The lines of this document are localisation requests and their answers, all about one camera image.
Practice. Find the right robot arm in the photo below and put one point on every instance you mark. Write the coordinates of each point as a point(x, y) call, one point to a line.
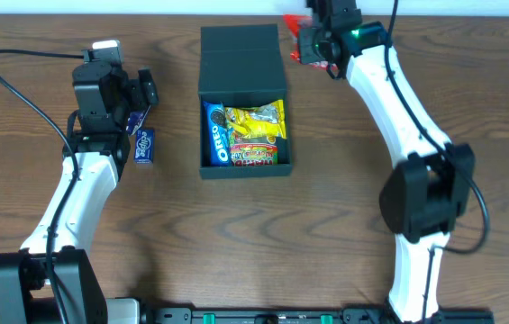
point(428, 188)

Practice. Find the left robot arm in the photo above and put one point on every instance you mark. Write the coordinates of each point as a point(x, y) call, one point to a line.
point(50, 279)

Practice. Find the red Hacks candy bag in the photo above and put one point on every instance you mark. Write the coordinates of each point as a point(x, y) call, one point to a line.
point(314, 44)

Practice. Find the green Haribo gummy bag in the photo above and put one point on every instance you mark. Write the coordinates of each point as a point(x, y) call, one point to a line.
point(253, 154)

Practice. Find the blue Eclipse mint pack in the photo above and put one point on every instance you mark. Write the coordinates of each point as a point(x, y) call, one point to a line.
point(144, 146)

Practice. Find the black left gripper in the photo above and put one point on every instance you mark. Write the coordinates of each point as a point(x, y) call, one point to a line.
point(144, 90)

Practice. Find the dark blue snack bar wrapper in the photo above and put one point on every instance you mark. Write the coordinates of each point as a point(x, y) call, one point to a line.
point(136, 120)

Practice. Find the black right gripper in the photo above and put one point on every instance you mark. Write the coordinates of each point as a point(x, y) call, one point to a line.
point(305, 46)

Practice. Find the black box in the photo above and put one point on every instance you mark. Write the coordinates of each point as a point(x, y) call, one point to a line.
point(241, 66)

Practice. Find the blue Oreo cookie pack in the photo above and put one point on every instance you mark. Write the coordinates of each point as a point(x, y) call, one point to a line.
point(217, 134)

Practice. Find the yellow Hacks candy bag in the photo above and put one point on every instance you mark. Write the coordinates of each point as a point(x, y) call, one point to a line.
point(264, 122)

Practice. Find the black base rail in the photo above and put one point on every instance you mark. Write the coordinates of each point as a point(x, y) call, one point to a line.
point(347, 316)

